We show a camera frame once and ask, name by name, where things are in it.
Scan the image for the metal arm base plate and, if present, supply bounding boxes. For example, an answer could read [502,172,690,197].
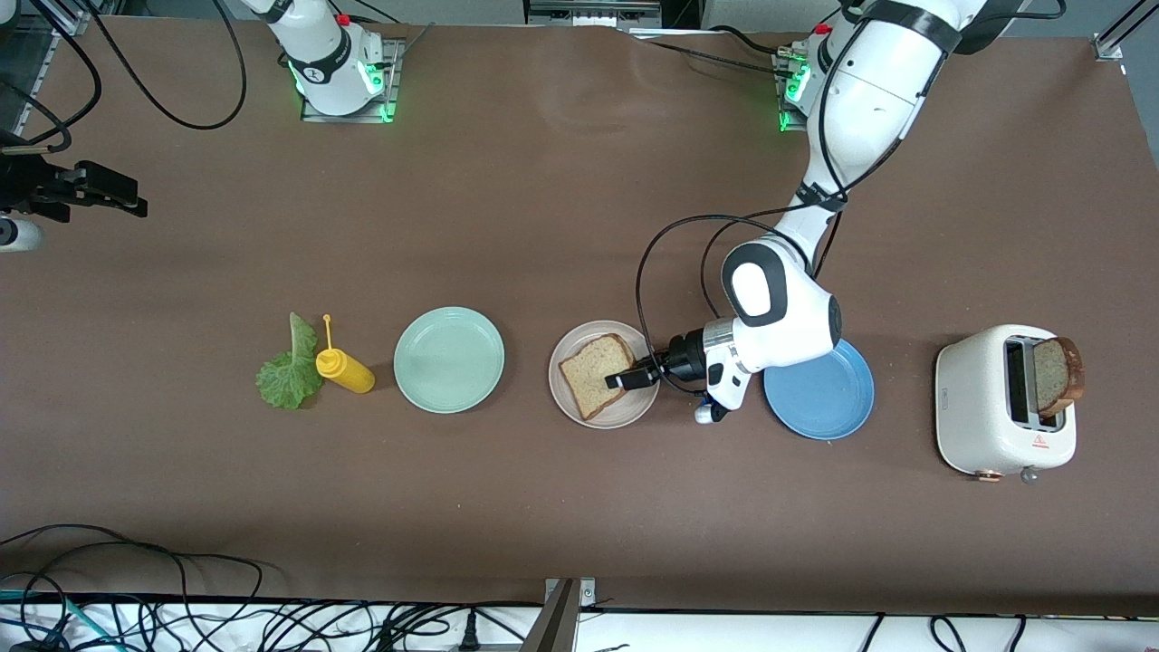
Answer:
[301,38,405,124]
[777,50,816,135]

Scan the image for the light crust bread slice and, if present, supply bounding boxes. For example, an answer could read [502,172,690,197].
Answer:
[558,333,639,422]

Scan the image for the mint green plate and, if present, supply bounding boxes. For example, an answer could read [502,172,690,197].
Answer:
[393,306,506,415]

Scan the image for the black cable on tabletop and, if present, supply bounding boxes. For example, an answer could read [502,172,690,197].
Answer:
[625,25,802,81]

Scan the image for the grey metal box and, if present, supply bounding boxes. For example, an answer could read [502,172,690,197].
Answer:
[523,0,664,28]

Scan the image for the yellow squeeze bottle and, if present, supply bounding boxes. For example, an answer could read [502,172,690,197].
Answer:
[315,314,376,395]

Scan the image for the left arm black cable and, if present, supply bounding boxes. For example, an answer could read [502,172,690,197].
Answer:
[636,213,848,399]

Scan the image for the aluminium frame profile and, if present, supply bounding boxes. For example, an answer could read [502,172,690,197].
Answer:
[0,0,101,91]
[1091,0,1159,62]

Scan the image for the metal table edge bracket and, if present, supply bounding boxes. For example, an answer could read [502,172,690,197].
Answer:
[540,577,597,652]

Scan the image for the beige plate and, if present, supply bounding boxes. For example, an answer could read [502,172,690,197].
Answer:
[548,318,662,429]

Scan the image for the blue plate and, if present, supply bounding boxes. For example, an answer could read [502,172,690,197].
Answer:
[762,338,876,442]

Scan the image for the green lettuce leaf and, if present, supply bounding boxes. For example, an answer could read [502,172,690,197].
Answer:
[255,312,325,410]

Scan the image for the teal cable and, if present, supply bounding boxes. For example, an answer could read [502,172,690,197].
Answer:
[0,589,119,652]

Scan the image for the white toaster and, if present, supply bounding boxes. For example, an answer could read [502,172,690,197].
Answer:
[934,324,1078,485]

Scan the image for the dark crust bread slice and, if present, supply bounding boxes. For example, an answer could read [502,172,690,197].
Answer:
[1032,337,1085,418]

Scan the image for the looped black floor cable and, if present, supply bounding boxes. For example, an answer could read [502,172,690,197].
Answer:
[0,523,265,603]

